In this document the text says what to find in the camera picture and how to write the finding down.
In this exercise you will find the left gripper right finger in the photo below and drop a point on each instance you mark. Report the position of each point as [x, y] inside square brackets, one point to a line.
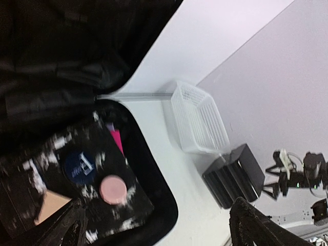
[248, 226]

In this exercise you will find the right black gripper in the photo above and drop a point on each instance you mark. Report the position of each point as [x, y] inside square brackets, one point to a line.
[287, 179]

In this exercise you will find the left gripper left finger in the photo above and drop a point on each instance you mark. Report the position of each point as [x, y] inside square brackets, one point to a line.
[67, 226]

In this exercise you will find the black pouch with pink end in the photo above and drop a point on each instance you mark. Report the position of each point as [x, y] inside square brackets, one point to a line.
[246, 172]

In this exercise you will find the black ribbed hard-shell suitcase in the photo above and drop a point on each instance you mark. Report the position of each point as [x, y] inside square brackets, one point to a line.
[58, 61]

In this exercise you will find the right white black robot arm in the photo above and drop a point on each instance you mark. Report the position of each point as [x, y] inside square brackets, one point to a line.
[314, 167]

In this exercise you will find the tan square sponge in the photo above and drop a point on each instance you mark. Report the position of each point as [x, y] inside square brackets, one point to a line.
[52, 203]

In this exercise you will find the dark blue round tin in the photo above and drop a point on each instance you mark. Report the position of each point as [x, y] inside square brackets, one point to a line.
[79, 167]

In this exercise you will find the pink round compact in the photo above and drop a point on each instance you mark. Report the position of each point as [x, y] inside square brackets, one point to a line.
[113, 190]

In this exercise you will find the black white patterned pouch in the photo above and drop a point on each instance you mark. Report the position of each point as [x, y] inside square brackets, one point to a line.
[73, 188]

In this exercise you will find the white perforated plastic basket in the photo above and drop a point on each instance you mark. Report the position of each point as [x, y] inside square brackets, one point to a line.
[199, 124]

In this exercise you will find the red folded cloth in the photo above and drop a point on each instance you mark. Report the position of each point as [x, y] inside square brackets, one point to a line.
[117, 138]

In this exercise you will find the purple folded cloth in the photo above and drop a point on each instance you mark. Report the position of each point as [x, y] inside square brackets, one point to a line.
[110, 126]

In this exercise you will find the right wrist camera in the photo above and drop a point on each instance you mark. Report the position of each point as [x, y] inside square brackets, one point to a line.
[283, 160]

